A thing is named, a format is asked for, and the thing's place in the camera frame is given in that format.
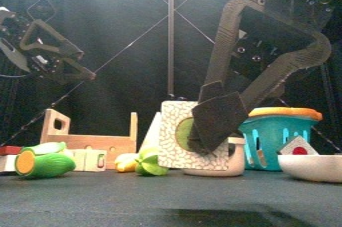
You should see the white toy block red mark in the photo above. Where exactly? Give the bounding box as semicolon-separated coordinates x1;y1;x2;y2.
65;148;108;173

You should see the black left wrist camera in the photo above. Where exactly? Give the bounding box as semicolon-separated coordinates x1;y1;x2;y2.
25;0;59;23

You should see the teal plastic toy basket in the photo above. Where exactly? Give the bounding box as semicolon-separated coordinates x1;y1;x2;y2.
236;115;320;172

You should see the plain white toy block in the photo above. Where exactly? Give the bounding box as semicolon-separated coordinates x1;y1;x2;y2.
0;154;20;174

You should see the orange yellow toy bread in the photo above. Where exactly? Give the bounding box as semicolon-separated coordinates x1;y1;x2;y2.
247;106;324;122

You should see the green toy fruit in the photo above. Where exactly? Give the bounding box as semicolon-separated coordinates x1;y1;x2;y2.
133;147;171;177

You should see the white toy piece red dot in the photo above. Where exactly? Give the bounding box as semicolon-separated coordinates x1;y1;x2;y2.
278;135;320;156

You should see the white toy bowl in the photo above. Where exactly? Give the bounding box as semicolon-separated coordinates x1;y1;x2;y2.
276;153;342;184

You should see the vertical metal frame post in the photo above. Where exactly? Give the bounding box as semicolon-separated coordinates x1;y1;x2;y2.
165;0;176;99

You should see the yellow toy fruit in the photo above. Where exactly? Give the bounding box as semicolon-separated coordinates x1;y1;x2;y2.
113;152;140;174

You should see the green toy cucumber orange end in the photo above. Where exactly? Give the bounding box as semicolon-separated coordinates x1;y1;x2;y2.
13;152;77;180

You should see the white patterned box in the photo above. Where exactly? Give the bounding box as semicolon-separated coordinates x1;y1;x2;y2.
157;100;231;172

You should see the thin diagonal brace wire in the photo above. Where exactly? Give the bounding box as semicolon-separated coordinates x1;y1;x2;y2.
131;0;342;155
0;0;198;147

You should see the green white toy vegetable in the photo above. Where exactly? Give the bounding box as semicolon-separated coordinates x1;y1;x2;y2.
20;141;68;156

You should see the white triangular toy wedge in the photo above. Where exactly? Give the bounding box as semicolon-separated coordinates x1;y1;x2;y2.
137;111;163;155

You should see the wooden toy crate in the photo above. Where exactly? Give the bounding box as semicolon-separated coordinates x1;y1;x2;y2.
39;108;139;171

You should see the white toy pan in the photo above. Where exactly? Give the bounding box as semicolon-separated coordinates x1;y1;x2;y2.
182;136;247;178

